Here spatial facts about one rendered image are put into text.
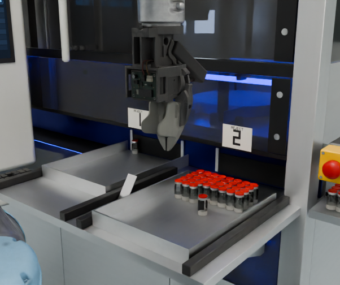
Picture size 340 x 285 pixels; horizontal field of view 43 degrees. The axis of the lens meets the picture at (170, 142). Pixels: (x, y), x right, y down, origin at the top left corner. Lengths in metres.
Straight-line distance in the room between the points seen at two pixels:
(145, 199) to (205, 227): 0.19
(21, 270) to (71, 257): 1.22
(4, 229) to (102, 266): 0.99
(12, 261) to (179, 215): 0.49
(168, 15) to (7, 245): 0.40
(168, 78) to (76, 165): 0.70
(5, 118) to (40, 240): 0.60
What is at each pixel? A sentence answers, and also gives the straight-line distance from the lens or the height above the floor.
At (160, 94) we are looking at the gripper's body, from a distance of 0.68.
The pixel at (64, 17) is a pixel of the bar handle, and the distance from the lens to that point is 1.41.
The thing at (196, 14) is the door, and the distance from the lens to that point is 1.16.
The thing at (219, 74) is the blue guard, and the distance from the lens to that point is 1.11.
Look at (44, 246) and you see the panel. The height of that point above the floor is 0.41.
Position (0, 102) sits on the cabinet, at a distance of 1.56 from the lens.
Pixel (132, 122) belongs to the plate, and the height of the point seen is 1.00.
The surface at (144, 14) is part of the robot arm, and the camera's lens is 0.70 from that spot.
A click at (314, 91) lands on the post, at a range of 1.00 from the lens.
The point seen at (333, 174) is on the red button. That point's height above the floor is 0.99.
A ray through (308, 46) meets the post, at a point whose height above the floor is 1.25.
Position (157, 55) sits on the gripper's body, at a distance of 0.69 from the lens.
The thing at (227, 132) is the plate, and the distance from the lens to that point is 1.12.
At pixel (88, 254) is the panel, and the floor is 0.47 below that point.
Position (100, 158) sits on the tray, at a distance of 1.40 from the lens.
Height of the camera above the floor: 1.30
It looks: 16 degrees down
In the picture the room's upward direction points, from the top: straight up
